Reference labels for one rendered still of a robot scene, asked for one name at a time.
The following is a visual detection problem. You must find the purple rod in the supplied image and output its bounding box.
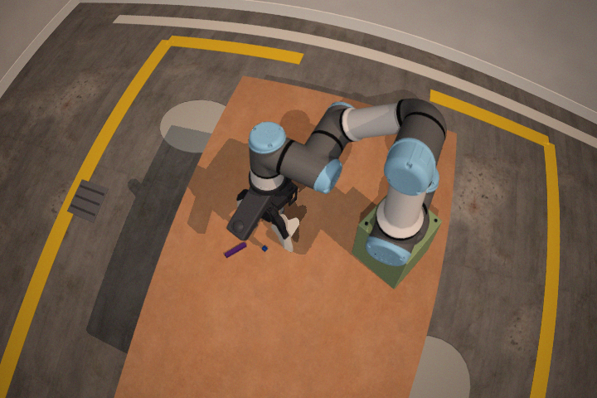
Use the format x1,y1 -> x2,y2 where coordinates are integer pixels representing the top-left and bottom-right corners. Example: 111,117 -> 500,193
225,242 -> 247,258

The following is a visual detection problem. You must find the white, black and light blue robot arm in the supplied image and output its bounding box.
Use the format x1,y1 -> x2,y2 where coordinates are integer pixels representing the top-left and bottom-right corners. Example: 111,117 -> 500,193
226,99 -> 447,266

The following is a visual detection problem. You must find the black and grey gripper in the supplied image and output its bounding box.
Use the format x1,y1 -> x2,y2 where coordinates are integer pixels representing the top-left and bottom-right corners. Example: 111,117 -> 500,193
236,172 -> 299,252

